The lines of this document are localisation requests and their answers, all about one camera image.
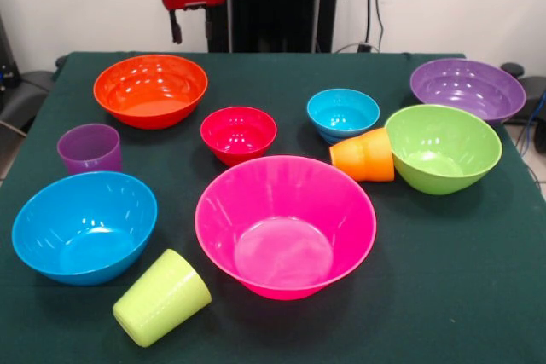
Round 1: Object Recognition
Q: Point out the large pink bowl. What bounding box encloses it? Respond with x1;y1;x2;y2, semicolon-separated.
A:
194;154;378;302

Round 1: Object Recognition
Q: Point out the small blue bowl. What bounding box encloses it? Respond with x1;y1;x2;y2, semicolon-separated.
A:
306;88;380;146

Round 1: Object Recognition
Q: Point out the dark green tablecloth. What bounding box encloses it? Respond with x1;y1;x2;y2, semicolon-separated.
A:
0;51;546;364

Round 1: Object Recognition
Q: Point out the small red-pink bowl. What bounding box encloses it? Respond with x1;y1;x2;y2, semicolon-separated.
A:
200;106;278;168

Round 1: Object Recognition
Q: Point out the large blue bowl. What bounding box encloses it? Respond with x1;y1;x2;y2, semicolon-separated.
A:
11;170;159;287

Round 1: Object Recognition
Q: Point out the large orange-red bowl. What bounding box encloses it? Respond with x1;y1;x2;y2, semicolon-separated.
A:
93;54;209;130

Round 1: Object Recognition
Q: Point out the large green bowl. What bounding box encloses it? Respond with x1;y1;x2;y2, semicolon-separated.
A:
384;104;503;196

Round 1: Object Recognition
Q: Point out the green cup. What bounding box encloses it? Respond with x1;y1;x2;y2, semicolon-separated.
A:
112;248;213;349

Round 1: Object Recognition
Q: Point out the blue cable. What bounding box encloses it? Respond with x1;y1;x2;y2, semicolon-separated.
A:
515;90;546;156

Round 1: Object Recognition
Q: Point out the large purple bowl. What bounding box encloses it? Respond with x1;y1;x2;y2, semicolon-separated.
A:
409;57;526;126

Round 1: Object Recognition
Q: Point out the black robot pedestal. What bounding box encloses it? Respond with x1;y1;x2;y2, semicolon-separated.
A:
204;0;345;54

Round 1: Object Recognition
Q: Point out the purple cup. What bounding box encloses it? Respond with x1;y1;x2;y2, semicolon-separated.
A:
56;123;124;176

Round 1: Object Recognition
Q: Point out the orange cup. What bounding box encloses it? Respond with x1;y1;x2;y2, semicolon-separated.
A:
328;127;396;183

